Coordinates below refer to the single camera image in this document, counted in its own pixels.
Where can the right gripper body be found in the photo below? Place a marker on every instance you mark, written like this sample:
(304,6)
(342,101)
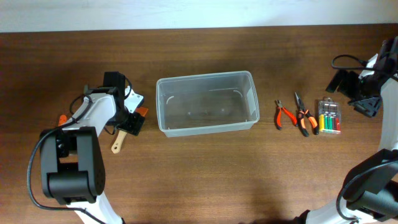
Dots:
(363,95)

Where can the small red-handled cutters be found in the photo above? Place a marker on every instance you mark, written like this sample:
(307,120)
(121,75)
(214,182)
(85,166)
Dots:
(278,114)

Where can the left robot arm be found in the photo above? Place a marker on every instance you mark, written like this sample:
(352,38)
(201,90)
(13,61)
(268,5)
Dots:
(71,163)

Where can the clear case coloured screwdrivers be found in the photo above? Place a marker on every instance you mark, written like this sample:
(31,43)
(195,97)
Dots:
(329,116)

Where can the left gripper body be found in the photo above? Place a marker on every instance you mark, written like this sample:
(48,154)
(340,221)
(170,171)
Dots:
(127,121)

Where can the orange scraper wooden handle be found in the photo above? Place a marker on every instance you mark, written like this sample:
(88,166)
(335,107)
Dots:
(118,144)

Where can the orange perforated bit holder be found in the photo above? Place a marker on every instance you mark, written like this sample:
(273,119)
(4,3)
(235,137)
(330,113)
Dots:
(62,119)

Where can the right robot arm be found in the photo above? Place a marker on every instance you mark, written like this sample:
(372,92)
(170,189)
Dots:
(368,193)

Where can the clear plastic container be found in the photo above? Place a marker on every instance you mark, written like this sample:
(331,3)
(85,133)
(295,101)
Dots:
(206,104)

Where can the orange-black long-nose pliers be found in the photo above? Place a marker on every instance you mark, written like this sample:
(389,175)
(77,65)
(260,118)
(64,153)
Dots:
(305,113)

